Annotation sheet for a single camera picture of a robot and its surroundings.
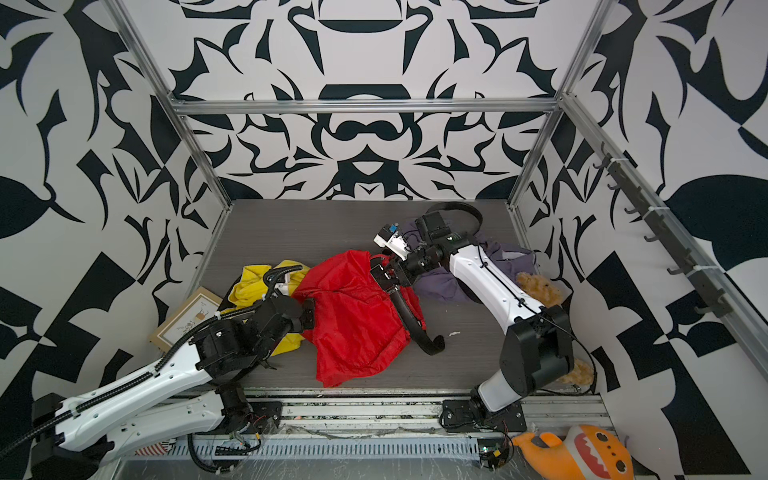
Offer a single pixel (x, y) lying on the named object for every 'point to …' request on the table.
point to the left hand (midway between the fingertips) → (296, 295)
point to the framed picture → (198, 309)
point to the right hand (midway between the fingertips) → (380, 272)
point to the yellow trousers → (255, 282)
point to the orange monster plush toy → (586, 453)
